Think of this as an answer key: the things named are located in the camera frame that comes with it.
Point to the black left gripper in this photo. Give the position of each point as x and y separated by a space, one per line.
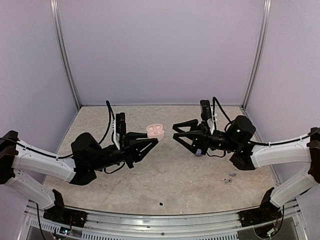
132 147

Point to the right silver frame post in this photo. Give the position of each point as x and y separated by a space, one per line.
258 53

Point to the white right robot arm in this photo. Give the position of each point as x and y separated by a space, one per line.
247 155

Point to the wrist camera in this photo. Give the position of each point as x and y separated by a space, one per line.
208 115
118 129

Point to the pink earbud charging case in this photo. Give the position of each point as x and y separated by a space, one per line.
155 131

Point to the purple round charging case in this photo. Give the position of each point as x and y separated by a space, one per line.
198 153

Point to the purple earbud near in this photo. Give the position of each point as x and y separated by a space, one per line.
226 180

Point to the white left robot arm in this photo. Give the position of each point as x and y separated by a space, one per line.
79 168

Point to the silver front aluminium rail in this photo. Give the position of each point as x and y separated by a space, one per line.
101 225

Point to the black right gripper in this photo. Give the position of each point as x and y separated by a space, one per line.
202 139

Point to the left silver frame post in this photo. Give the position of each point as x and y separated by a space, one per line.
54 5

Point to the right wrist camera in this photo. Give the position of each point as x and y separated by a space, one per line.
208 115

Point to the silver frame post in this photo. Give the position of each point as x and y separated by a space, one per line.
54 5
258 53

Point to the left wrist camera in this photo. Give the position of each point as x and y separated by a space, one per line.
118 129

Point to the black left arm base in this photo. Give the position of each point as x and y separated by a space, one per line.
59 213

